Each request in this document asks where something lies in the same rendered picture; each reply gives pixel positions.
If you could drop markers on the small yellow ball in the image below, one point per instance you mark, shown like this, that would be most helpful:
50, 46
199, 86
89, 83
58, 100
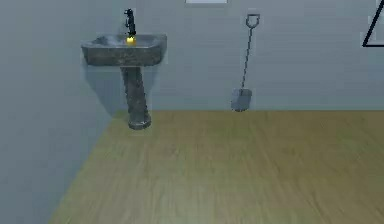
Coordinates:
130, 40

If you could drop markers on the black sink tap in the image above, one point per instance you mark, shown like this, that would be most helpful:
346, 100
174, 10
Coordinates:
130, 21

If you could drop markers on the grey stone pedestal sink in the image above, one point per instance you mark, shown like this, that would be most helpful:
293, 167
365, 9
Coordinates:
126, 53

